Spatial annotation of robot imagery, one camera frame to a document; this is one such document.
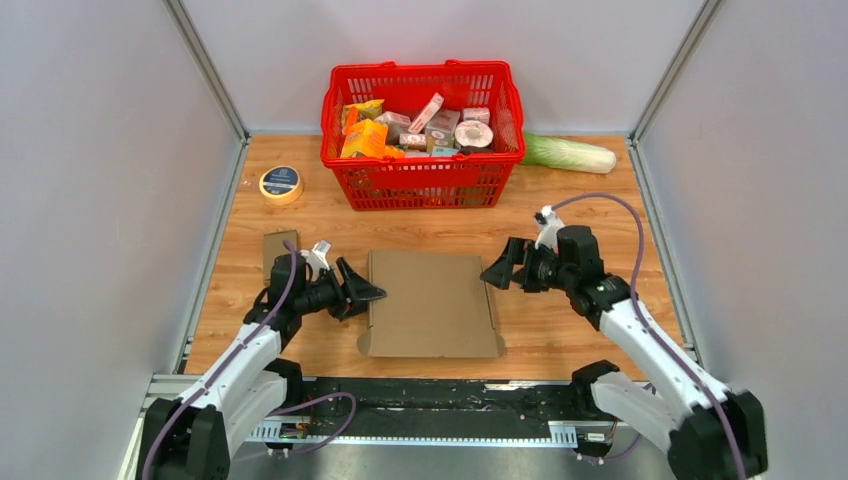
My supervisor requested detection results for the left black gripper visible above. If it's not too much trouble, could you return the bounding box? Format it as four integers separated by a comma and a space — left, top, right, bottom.
295, 258, 386, 322

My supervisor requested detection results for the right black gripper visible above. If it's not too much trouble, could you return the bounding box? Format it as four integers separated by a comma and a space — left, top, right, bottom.
478, 238, 573, 294

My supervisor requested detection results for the large cardboard sheet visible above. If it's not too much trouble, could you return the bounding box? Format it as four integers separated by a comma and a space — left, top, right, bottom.
357, 250, 505, 359

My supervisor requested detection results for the small brown cardboard box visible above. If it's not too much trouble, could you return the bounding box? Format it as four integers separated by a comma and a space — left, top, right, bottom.
262, 230, 299, 286

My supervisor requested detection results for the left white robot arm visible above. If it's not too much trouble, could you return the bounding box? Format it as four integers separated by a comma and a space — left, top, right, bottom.
136, 241, 387, 479

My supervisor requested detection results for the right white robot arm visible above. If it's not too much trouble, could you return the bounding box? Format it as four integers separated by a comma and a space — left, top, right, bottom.
480, 225, 769, 479

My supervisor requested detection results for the small pink box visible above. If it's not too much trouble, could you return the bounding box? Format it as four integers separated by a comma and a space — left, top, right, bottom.
462, 107, 491, 125

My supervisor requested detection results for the orange snack box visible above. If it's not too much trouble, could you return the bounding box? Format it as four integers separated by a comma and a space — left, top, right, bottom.
340, 119, 388, 158

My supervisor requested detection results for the beige carton box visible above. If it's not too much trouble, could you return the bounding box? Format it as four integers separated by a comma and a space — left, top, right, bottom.
424, 109, 461, 152

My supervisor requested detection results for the grey white box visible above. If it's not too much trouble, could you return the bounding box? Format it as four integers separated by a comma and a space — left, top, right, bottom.
375, 111, 412, 145

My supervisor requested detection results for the pink white long box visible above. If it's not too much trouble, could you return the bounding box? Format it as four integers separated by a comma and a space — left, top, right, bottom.
407, 92, 444, 134

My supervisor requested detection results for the red plastic shopping basket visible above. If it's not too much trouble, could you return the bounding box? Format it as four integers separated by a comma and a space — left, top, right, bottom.
320, 60, 525, 211

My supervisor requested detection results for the green napa cabbage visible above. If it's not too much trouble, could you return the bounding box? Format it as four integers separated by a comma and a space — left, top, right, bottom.
522, 132, 617, 174

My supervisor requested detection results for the yellow tape roll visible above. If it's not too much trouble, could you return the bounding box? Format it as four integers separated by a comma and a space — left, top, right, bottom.
259, 165, 304, 205

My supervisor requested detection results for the yellow snack bag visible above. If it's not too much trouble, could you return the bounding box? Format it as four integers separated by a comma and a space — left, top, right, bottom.
340, 99, 384, 134

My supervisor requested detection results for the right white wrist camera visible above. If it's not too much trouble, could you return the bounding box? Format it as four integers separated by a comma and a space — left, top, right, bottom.
534, 205, 565, 253

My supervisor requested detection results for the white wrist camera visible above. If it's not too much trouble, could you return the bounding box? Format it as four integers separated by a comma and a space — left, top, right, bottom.
300, 240, 332, 278
534, 205, 565, 253

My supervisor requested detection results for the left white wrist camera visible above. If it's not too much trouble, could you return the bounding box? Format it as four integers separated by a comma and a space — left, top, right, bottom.
300, 240, 332, 278

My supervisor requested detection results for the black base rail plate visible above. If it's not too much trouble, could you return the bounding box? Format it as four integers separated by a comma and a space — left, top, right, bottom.
250, 377, 625, 449

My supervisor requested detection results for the white slotted cable duct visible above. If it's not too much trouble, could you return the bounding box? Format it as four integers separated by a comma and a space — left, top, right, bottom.
245, 423, 579, 448

